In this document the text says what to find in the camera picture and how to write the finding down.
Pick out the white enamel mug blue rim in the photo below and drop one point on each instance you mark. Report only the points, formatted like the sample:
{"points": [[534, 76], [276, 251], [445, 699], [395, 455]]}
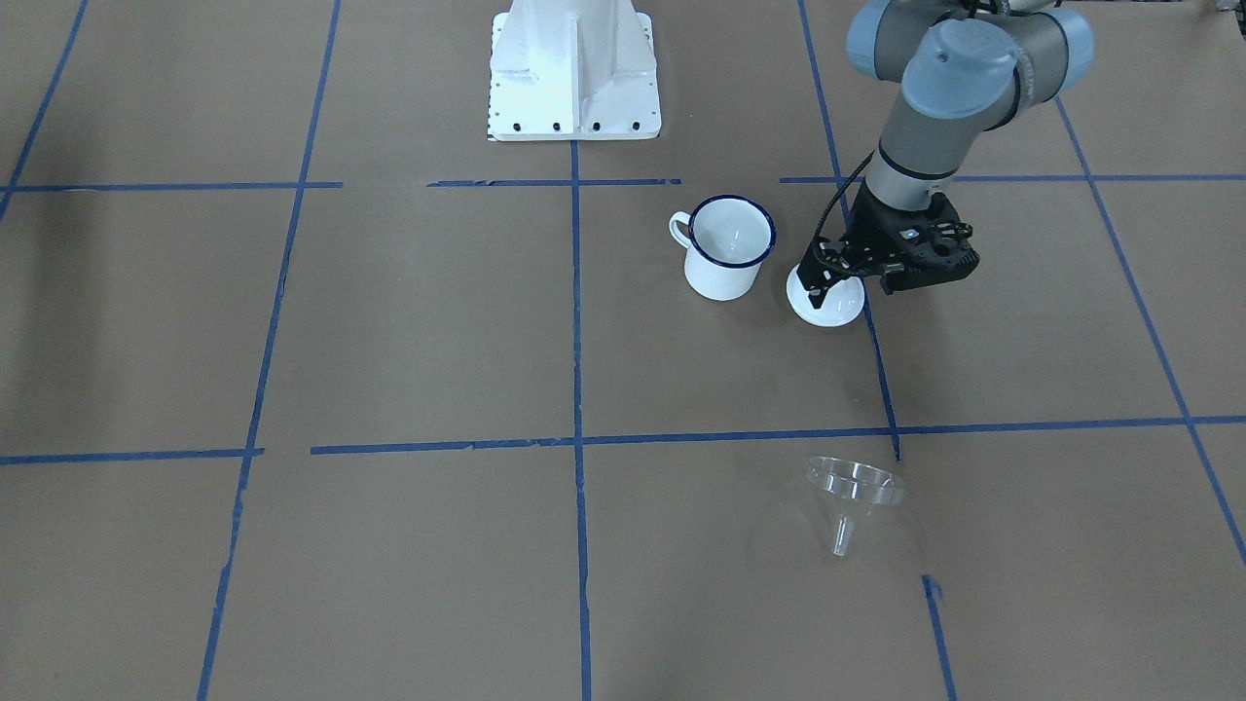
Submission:
{"points": [[726, 239]]}

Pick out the clear plastic funnel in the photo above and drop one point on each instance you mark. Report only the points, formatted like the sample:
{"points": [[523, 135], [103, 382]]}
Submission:
{"points": [[854, 491]]}

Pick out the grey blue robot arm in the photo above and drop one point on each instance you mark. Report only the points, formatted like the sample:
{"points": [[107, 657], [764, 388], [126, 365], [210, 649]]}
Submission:
{"points": [[961, 71]]}

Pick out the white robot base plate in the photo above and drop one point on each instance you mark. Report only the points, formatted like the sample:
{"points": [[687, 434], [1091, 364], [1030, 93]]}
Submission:
{"points": [[564, 70]]}

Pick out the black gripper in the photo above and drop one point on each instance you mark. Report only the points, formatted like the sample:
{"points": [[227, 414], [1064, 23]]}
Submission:
{"points": [[879, 231]]}

